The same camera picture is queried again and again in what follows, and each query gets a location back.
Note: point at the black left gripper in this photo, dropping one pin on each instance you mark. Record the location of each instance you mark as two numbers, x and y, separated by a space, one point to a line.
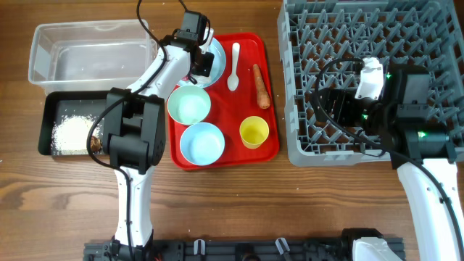
205 67

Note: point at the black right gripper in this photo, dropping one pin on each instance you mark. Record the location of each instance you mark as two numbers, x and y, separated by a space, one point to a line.
344 99

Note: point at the light blue plate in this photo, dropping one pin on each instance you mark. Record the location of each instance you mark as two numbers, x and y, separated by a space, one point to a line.
218 65

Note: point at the white plastic spoon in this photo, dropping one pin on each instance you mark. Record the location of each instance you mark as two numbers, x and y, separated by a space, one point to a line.
233 79

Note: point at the mint green bowl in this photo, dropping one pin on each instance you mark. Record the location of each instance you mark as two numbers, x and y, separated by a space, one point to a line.
189 105

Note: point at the orange carrot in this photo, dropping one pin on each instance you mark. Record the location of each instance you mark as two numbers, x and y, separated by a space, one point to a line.
263 98

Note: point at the light blue bowl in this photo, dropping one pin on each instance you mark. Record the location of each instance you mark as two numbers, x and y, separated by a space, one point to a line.
202 144

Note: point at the yellow plastic cup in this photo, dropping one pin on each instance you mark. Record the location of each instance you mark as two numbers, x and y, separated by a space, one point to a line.
254 131

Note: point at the brown mushroom scrap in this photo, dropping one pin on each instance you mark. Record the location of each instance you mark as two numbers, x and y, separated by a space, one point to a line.
95 144

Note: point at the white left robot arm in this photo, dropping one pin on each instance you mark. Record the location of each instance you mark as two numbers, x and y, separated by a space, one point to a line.
135 136

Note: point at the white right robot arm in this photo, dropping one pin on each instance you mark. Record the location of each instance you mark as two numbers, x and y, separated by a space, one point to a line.
389 111

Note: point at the grey dishwasher rack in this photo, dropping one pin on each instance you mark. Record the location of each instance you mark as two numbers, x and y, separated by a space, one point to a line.
316 39

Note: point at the black waste tray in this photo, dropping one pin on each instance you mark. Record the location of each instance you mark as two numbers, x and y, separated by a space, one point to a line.
59 103

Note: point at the red plastic tray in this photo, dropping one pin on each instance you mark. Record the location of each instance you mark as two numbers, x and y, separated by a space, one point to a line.
230 108

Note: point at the clear plastic bin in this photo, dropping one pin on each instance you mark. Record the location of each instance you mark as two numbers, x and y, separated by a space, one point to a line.
89 56

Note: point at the white rice pile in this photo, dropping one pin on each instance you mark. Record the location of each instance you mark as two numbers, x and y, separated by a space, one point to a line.
69 134

